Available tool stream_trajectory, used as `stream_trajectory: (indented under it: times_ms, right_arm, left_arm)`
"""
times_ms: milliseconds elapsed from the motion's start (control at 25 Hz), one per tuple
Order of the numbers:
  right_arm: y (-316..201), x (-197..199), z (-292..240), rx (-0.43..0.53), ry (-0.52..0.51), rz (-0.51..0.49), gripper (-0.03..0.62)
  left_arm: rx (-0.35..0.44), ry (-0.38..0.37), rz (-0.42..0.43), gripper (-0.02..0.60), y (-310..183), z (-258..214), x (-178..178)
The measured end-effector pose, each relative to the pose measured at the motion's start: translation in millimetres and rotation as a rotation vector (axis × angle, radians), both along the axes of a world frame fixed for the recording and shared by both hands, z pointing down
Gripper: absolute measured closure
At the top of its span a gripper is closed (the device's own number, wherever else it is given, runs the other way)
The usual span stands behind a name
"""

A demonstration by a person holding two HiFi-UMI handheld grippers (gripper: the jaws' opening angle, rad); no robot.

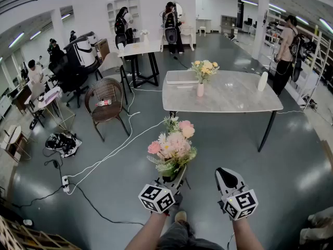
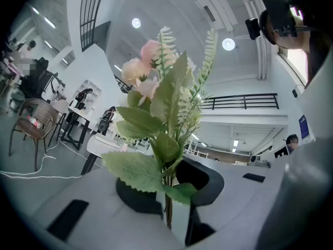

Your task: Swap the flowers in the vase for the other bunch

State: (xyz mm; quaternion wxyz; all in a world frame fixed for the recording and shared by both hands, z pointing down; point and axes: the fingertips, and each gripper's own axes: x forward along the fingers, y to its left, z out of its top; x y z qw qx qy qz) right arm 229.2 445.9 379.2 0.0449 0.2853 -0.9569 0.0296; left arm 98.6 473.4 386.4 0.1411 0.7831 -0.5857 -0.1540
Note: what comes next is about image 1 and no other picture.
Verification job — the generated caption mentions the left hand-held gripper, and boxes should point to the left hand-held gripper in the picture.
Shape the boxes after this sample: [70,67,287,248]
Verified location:
[137,165,188,216]

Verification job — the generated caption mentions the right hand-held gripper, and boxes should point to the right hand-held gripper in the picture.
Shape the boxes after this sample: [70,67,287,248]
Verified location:
[215,167,259,222]

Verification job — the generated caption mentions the pink flower bouquet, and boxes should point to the pink flower bouquet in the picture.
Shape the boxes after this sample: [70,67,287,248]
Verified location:
[146,115,198,180]

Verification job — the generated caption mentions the yellow flower bouquet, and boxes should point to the yellow flower bouquet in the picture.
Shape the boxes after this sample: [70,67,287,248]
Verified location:
[188,59,220,85]

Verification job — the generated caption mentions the person's right forearm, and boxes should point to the person's right forearm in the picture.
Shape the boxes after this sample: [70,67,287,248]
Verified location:
[230,217,265,250]

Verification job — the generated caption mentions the person's left forearm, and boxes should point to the person's left forearm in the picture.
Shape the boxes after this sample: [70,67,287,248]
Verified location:
[124,211,169,250]

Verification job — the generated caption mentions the person's tan shoe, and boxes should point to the person's tan shoe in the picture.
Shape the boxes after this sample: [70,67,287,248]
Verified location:
[174,210,188,223]

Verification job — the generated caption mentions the person's grey trousers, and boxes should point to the person's grey trousers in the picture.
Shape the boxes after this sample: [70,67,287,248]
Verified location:
[158,220,225,250]

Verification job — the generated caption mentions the grey marble table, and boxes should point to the grey marble table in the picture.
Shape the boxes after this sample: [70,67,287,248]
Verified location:
[162,70,284,153]

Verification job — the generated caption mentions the brown wicker chair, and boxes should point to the brown wicker chair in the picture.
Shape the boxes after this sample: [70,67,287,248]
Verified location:
[84,77,131,142]

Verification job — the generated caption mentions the white rectangular tray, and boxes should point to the white rectangular tray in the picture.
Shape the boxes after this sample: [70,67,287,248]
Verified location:
[165,70,200,85]

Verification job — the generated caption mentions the white power strip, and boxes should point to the white power strip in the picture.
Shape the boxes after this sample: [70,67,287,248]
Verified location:
[61,175,71,193]

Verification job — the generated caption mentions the black and white backpack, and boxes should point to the black and white backpack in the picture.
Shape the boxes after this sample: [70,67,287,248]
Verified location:
[45,131,83,158]

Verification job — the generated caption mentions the white table black legs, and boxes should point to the white table black legs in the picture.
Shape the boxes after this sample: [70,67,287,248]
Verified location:
[118,40,162,89]

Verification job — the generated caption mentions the black office chair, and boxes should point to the black office chair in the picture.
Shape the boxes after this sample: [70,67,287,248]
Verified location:
[48,53,89,108]

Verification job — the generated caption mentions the white dressing table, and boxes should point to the white dressing table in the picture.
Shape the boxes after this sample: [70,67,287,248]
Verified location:
[159,26,196,53]

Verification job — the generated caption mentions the brown cardboard box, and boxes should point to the brown cardboard box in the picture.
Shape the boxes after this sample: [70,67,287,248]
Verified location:
[94,38,111,64]

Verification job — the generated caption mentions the white metal shelving rack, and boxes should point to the white metal shelving rack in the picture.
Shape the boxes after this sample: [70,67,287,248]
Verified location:
[296,24,333,126]

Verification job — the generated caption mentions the wooden lattice crate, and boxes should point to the wooden lattice crate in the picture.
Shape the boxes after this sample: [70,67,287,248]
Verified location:
[0,214,81,250]

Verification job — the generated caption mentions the white and black machine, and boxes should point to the white and black machine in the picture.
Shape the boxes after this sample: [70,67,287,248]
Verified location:
[63,31,101,74]

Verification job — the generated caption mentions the small round white table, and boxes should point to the small round white table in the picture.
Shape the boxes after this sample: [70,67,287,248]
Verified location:
[0,124,29,163]

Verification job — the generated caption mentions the thin gripper cable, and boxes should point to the thin gripper cable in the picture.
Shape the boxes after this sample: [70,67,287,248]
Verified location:
[225,232,235,250]

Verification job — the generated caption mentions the white floor cable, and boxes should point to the white floor cable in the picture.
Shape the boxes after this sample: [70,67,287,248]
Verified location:
[66,71,172,195]

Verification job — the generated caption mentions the black floor cable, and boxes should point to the black floor cable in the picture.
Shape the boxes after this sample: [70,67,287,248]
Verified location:
[173,55,190,70]
[10,159,145,226]

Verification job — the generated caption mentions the round side table gold frame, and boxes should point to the round side table gold frame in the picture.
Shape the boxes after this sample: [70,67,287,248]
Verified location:
[37,86,76,132]

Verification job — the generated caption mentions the white wall shelf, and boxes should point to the white wall shelf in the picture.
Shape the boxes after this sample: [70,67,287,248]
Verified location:
[106,0,140,45]

